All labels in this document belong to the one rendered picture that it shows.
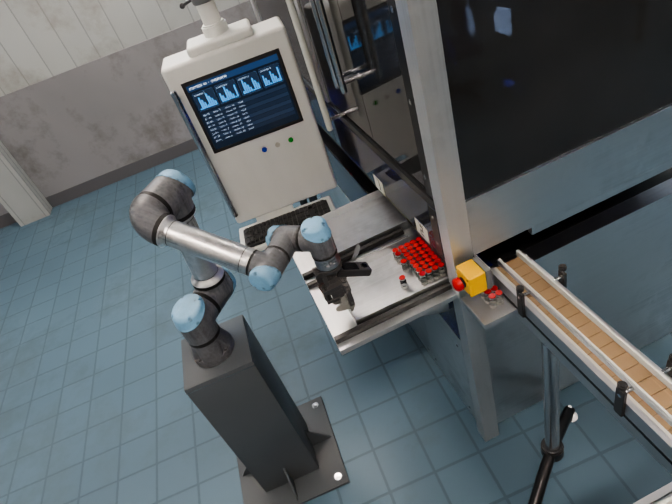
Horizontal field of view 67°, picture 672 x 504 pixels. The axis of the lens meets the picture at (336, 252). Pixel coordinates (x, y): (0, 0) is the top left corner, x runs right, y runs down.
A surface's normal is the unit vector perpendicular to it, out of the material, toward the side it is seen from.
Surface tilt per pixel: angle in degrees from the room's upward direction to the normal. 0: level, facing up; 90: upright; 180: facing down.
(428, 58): 90
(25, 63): 90
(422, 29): 90
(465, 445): 0
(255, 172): 90
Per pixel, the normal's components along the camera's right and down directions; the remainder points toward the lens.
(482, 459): -0.27, -0.74
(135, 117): 0.28, 0.56
